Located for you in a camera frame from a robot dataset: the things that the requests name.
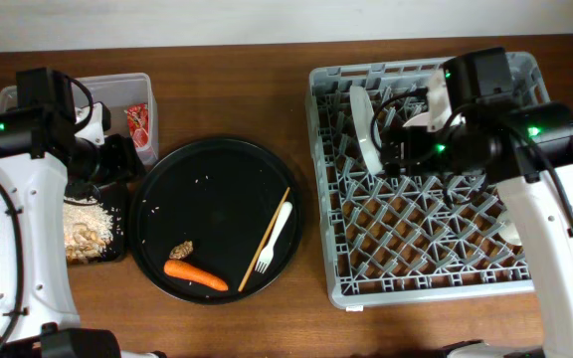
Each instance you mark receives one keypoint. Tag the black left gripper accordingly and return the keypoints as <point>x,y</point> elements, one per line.
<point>126,162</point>

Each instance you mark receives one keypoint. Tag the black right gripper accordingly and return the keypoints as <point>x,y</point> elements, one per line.
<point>418,161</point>

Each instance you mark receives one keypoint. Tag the red snack wrapper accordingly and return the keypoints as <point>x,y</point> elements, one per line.
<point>138,124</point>

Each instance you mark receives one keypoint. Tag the grey plate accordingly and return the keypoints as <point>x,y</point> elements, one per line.
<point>362,113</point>

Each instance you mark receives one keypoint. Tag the cream white cup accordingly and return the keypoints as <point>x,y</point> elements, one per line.
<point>507,230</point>

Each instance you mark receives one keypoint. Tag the white plastic fork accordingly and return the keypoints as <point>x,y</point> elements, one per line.
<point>267,253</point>

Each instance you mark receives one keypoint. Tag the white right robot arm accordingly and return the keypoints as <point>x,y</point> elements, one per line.
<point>476,123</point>

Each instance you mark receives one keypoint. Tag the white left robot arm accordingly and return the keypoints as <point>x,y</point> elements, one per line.
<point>38,317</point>

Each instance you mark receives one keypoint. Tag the grey dishwasher rack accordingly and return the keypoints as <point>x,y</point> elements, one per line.
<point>402,239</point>

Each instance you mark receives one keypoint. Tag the black rectangular tray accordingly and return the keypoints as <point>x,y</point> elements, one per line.
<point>114,199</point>

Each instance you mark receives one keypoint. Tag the clear plastic bin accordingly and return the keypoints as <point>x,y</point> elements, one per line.
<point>38,116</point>

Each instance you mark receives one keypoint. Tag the brown walnut shell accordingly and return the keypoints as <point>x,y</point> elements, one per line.
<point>181,251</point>

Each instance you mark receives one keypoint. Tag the wooden chopstick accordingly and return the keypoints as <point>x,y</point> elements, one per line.
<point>262,243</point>

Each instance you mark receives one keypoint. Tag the orange carrot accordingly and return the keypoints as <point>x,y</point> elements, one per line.
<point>182,270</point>

